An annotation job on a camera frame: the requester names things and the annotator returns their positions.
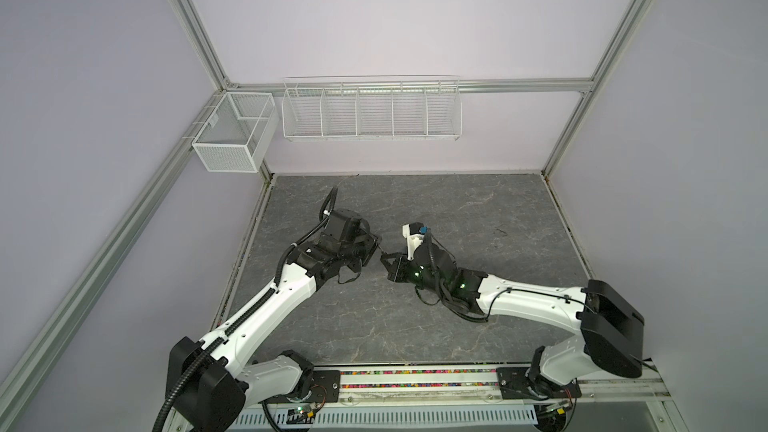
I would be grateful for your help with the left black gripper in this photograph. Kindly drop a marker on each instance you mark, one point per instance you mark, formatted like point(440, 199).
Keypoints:
point(371, 242)

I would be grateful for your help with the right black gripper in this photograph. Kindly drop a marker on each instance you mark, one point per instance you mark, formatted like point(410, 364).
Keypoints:
point(394, 269)

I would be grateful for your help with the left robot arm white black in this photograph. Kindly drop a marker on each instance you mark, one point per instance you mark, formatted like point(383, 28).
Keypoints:
point(211, 380)

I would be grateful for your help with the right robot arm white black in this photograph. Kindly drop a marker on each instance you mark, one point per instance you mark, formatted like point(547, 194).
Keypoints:
point(606, 331)

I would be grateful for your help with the white mesh box basket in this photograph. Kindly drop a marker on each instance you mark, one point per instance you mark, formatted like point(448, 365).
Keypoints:
point(237, 133)

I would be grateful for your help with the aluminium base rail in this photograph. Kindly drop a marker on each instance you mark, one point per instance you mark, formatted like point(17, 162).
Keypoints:
point(471, 383)

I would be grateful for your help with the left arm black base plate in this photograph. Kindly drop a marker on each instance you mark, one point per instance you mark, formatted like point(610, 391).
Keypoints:
point(320, 386)

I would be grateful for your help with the white wire divided basket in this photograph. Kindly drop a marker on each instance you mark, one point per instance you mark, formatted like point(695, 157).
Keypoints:
point(388, 107)

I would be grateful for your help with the white vented cable duct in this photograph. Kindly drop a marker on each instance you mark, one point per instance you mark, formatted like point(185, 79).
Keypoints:
point(344, 418)

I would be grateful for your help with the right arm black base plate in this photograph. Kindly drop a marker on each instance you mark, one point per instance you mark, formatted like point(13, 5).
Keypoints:
point(515, 383)

